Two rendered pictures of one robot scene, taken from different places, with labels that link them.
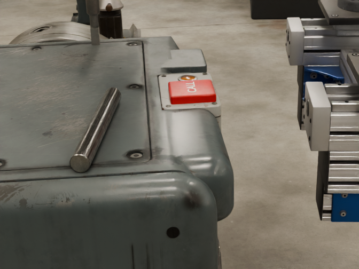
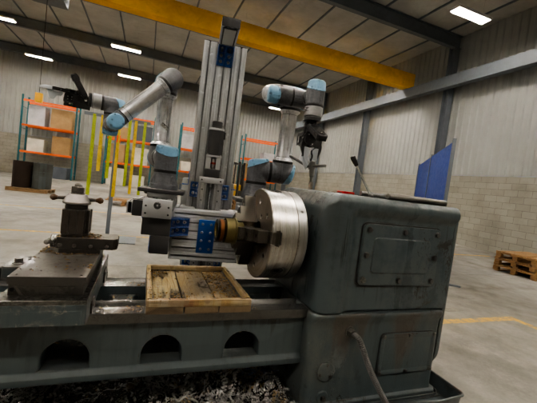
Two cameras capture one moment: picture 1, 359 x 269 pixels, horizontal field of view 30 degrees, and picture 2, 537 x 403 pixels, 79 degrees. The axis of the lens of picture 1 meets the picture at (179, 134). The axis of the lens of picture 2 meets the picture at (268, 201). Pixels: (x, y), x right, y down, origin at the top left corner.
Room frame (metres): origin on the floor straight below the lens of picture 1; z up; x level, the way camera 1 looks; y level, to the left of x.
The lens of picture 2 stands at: (1.65, 1.34, 1.25)
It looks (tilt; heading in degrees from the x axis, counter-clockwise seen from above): 3 degrees down; 252
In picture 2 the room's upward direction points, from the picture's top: 7 degrees clockwise
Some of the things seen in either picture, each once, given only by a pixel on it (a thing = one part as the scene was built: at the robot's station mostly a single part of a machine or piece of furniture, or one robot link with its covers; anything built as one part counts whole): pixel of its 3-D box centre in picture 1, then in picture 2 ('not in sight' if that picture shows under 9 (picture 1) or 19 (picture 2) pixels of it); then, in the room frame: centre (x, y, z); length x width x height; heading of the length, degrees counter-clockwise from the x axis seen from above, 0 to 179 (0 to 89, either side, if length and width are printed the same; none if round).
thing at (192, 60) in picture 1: (179, 66); not in sight; (1.01, 0.00, 1.24); 0.09 x 0.08 x 0.03; 3
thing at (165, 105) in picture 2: not in sight; (163, 120); (1.70, -0.62, 1.54); 0.15 x 0.12 x 0.55; 106
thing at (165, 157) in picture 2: not in sight; (166, 157); (1.66, -0.49, 1.33); 0.13 x 0.12 x 0.14; 106
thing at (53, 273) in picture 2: not in sight; (66, 262); (1.91, 0.25, 0.95); 0.43 x 0.17 x 0.05; 93
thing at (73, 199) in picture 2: (109, 2); (77, 198); (1.91, 0.19, 1.13); 0.08 x 0.08 x 0.03
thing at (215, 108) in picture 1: (188, 106); not in sight; (0.86, -0.01, 1.23); 0.13 x 0.08 x 0.05; 3
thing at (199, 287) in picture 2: not in sight; (193, 285); (1.53, 0.25, 0.89); 0.36 x 0.30 x 0.04; 93
